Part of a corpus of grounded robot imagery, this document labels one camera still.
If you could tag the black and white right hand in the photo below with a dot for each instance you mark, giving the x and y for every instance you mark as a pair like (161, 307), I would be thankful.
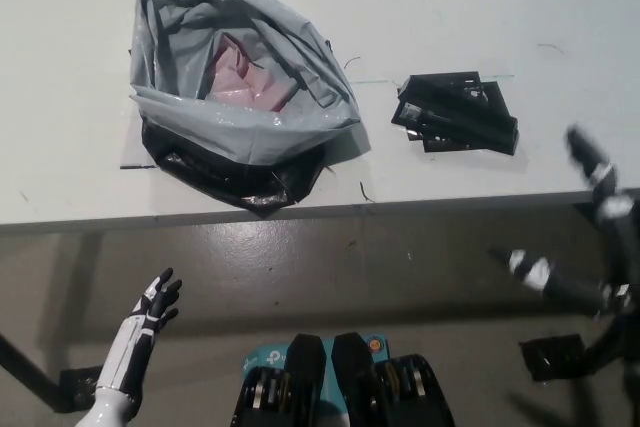
(620, 227)

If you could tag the white and black left hand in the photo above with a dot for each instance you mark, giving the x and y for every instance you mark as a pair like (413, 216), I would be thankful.
(150, 314)

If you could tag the grey and black plastic bag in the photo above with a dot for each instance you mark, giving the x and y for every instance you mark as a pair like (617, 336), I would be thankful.
(280, 142)

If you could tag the black floor tape patch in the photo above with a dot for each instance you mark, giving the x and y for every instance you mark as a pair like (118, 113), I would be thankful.
(82, 387)
(550, 354)

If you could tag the black table leg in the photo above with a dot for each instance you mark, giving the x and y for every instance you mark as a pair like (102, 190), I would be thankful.
(25, 362)

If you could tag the black and teal robot torso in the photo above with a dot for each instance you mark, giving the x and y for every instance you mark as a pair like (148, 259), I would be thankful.
(350, 387)

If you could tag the pink packet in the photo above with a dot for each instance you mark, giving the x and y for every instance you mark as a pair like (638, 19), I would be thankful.
(240, 82)

